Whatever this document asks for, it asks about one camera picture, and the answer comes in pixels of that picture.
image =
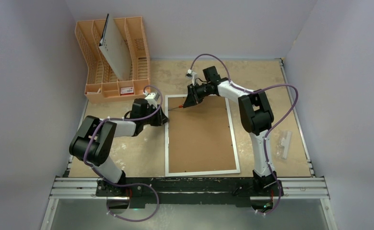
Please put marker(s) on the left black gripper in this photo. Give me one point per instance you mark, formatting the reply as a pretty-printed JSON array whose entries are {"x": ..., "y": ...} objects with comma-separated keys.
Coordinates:
[{"x": 161, "y": 119}]

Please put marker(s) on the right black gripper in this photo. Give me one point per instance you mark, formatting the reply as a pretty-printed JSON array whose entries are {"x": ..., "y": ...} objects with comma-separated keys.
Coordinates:
[{"x": 192, "y": 95}]

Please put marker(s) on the white picture frame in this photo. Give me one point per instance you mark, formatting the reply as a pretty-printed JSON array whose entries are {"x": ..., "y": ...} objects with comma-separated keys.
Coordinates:
[{"x": 199, "y": 140}]

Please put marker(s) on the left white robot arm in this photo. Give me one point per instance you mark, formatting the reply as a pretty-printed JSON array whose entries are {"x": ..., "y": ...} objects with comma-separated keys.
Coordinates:
[{"x": 93, "y": 141}]

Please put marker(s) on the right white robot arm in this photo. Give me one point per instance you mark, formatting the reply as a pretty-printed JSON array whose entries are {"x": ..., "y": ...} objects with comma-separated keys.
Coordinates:
[{"x": 256, "y": 117}]

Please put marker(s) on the small red white box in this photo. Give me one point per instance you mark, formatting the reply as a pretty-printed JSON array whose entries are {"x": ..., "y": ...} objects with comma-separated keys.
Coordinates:
[{"x": 126, "y": 90}]

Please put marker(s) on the orange plastic file organizer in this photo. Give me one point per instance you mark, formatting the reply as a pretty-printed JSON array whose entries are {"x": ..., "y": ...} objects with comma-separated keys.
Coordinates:
[{"x": 102, "y": 85}]

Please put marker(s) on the white board in organizer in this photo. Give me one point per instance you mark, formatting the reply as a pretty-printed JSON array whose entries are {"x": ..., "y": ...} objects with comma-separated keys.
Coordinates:
[{"x": 115, "y": 50}]

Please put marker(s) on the clear plastic screwdriver packaging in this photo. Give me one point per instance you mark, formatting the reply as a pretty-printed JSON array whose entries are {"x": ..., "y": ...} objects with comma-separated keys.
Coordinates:
[{"x": 285, "y": 144}]

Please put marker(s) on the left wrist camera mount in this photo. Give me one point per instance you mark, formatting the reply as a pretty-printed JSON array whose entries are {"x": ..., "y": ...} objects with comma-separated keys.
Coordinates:
[{"x": 152, "y": 96}]

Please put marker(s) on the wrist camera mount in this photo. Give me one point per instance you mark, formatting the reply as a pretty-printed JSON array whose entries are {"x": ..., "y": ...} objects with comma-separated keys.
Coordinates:
[
  {"x": 152, "y": 96},
  {"x": 190, "y": 74}
]

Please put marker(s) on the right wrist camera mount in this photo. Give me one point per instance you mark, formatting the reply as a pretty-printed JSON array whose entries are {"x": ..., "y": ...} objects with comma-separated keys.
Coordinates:
[{"x": 190, "y": 74}]

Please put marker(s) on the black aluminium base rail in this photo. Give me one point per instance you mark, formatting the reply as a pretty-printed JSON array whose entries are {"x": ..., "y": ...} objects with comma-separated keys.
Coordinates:
[{"x": 237, "y": 191}]

